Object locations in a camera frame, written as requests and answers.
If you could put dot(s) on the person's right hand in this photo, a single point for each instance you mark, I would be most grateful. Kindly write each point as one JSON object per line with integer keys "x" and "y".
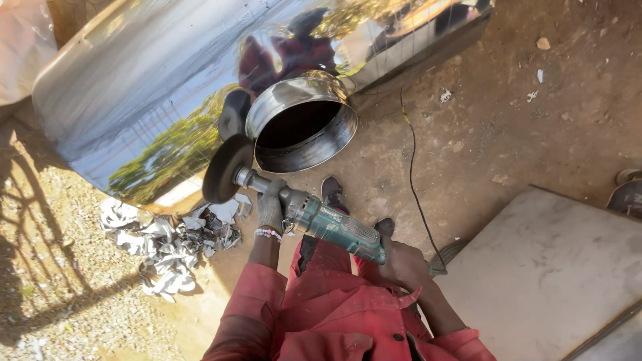
{"x": 402, "y": 263}

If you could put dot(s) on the person's left hand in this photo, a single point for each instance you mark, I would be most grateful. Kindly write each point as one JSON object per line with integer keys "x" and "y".
{"x": 270, "y": 208}

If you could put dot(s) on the person's left fingers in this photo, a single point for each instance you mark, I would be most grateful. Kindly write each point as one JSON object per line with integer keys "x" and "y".
{"x": 275, "y": 188}

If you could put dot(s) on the green angle grinder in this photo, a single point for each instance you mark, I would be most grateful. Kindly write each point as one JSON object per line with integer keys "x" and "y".
{"x": 321, "y": 220}

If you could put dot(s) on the black polishing wheel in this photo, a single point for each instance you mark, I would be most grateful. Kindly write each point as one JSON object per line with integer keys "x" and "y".
{"x": 224, "y": 168}

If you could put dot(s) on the person's dark left shoe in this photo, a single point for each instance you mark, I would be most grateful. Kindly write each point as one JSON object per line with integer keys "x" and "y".
{"x": 331, "y": 190}

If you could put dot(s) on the person's dark shoe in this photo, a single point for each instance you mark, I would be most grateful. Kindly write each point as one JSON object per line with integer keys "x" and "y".
{"x": 331, "y": 190}
{"x": 385, "y": 226}

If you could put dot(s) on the person's dark right shoe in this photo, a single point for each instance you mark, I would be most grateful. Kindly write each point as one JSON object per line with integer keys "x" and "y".
{"x": 385, "y": 226}

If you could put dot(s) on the heap of crumpled protective film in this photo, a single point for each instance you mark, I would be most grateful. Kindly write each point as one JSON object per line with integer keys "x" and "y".
{"x": 165, "y": 240}

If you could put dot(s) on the person's red overalls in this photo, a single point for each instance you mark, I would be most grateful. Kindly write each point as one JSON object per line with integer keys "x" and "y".
{"x": 336, "y": 311}

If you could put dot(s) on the polished stainless steel tank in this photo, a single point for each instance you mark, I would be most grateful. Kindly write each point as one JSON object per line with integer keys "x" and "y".
{"x": 165, "y": 85}

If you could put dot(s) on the white film-covered metal sheet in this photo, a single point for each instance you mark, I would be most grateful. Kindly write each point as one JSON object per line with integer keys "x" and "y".
{"x": 546, "y": 275}

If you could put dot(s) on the pale plastic sheet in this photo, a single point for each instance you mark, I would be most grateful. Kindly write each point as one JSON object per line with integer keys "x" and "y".
{"x": 22, "y": 50}

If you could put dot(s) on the dark round disc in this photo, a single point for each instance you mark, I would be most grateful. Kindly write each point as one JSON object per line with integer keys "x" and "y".
{"x": 627, "y": 195}

